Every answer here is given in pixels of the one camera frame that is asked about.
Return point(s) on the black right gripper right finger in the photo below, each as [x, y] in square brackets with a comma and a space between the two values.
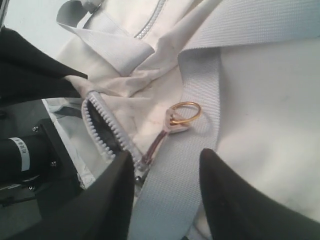
[235, 210]

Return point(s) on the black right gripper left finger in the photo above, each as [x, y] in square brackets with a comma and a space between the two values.
[101, 212]

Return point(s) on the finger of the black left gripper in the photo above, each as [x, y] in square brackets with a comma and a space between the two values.
[19, 57]

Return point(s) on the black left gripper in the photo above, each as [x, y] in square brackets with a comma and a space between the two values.
[39, 161]

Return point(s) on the gold ring zipper pull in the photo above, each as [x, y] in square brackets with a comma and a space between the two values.
[173, 123]

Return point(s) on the white grey backpack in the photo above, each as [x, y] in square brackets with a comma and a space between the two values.
[253, 66]

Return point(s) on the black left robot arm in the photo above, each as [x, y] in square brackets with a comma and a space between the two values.
[39, 161]

